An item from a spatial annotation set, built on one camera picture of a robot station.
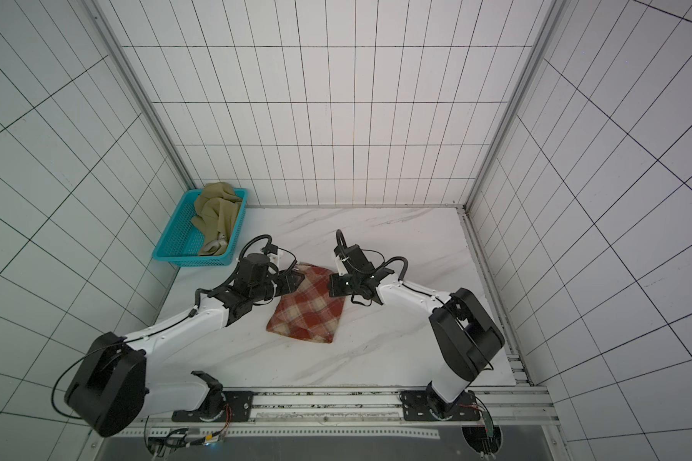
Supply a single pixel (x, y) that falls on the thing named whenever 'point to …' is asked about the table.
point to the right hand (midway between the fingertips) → (330, 278)
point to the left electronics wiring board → (162, 444)
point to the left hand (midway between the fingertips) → (299, 282)
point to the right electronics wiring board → (485, 440)
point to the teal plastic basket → (181, 241)
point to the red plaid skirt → (309, 311)
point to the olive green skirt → (217, 208)
